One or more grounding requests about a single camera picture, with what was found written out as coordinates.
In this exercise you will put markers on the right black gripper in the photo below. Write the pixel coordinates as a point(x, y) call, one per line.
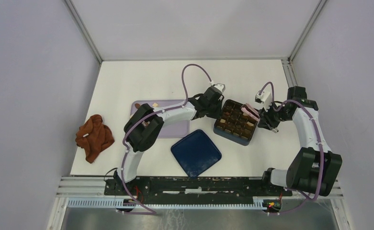
point(266, 121)

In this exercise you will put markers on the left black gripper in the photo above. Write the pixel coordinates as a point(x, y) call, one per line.
point(217, 114)

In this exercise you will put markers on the pink tongs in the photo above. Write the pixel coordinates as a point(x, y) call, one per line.
point(250, 111)

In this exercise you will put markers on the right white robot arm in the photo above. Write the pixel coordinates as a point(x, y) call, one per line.
point(315, 168)

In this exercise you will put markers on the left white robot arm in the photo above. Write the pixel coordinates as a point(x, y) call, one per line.
point(145, 125)

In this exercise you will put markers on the blue tin chocolate box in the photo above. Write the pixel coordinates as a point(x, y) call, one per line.
point(234, 124)

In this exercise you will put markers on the purple chocolate tray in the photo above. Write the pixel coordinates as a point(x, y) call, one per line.
point(176, 130)

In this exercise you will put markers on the blue tin lid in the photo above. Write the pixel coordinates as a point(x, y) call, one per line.
point(196, 153)

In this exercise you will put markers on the brown crumpled cloth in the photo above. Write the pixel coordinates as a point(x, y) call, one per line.
point(94, 137)

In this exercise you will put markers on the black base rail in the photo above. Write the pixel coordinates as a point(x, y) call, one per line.
point(152, 190)

